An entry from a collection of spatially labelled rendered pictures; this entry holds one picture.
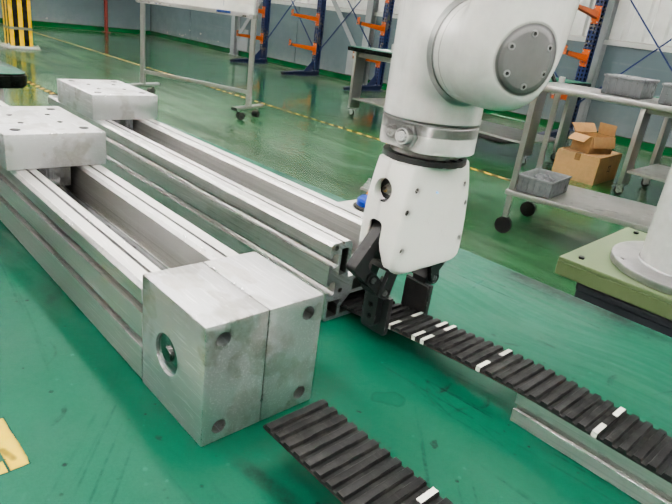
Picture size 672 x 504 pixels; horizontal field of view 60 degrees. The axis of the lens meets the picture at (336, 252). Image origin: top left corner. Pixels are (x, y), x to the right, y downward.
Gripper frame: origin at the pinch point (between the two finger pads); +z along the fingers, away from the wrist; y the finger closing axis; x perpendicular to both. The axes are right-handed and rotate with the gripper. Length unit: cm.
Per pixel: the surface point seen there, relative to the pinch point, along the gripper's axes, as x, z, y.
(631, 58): 280, -23, 738
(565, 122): 234, 42, 513
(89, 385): 6.6, 2.9, -27.5
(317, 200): 16.2, -5.6, 2.6
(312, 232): 8.3, -5.6, -4.8
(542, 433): -17.8, 2.3, -2.0
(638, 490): -25.2, 2.1, -2.0
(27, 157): 36.9, -7.0, -22.5
